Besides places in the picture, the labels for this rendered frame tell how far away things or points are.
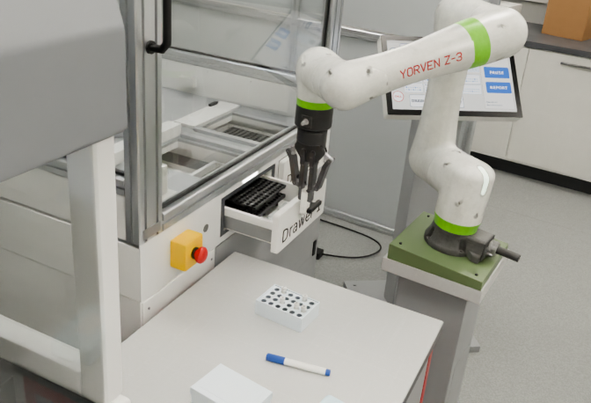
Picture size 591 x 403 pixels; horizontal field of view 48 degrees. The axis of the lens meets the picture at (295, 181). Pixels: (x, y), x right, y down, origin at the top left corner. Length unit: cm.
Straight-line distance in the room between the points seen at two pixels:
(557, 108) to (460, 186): 275
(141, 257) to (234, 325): 26
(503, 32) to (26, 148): 115
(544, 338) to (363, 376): 174
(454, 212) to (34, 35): 129
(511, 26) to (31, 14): 115
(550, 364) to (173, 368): 186
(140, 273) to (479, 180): 88
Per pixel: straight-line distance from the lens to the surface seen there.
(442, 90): 184
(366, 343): 153
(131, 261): 151
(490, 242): 189
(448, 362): 199
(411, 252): 183
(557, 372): 293
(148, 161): 141
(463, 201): 180
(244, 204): 175
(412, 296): 193
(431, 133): 188
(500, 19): 165
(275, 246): 169
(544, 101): 450
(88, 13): 84
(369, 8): 336
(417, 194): 267
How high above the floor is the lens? 168
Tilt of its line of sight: 24 degrees down
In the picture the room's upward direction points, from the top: 5 degrees clockwise
